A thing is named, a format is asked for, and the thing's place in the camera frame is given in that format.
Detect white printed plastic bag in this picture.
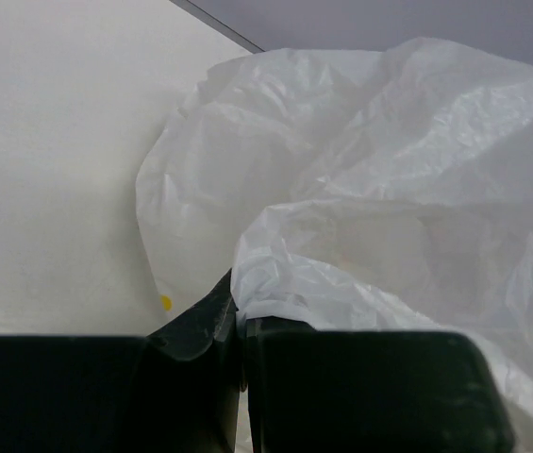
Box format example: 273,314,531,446
136,39,533,452

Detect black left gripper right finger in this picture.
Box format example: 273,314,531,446
243,317,515,452

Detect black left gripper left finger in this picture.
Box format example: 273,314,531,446
0,277,239,452

